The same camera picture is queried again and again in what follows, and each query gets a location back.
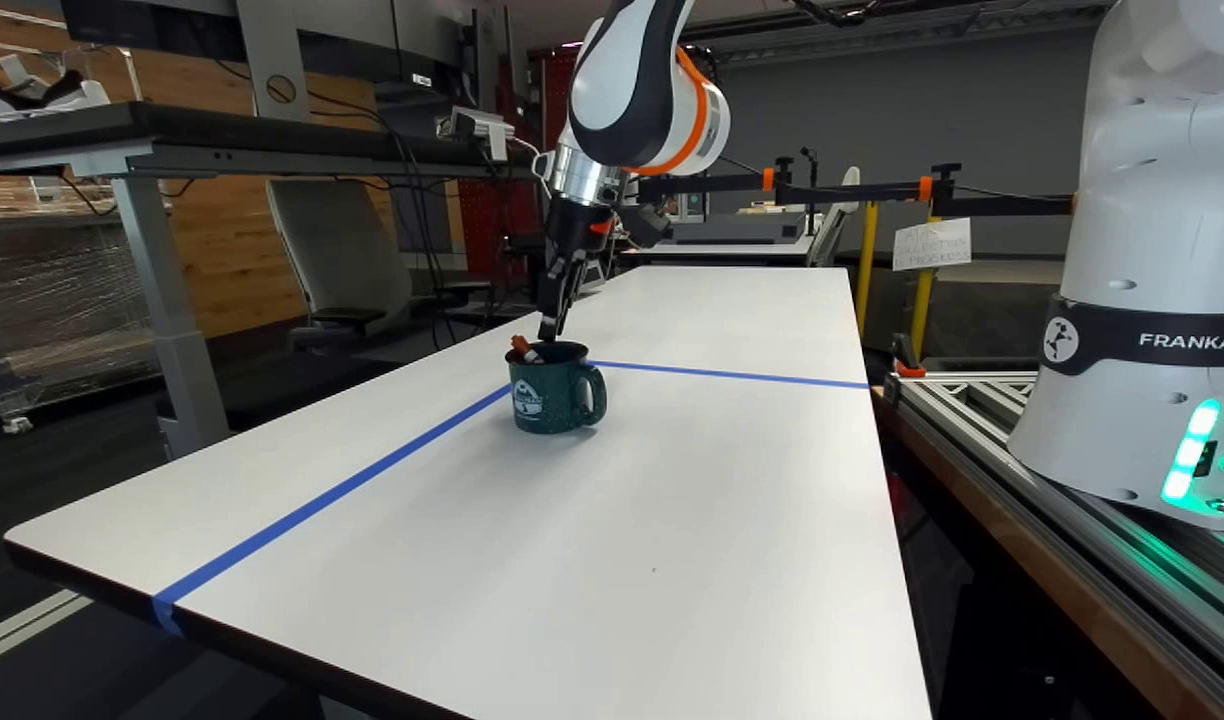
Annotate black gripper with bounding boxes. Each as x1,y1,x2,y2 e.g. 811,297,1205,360
532,197,613,348

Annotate dark teal enamel mug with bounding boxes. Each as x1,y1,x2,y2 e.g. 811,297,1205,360
502,338,613,441

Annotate red cabinet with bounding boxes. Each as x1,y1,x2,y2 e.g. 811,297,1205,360
450,39,605,292

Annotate short blue tape strip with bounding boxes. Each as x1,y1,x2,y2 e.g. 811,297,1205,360
588,357,871,397

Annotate white power strip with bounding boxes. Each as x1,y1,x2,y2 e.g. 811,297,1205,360
431,103,519,170

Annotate long blue tape strip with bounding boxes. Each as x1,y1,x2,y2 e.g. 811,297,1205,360
148,381,516,640

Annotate black rod with orange clamps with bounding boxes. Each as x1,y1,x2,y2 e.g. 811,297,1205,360
633,161,1081,230

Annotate white paper sign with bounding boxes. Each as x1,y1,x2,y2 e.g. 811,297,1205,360
886,215,977,278

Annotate grey standing desk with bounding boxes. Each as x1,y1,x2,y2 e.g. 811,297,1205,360
0,102,522,465

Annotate plastic wrapped pallet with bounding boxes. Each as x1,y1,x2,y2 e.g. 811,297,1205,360
0,208,155,426

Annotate yellow post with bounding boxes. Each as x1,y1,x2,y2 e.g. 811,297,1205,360
903,264,938,373
853,197,884,340

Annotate aluminium extrusion robot base frame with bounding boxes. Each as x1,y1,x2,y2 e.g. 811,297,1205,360
886,368,1224,720

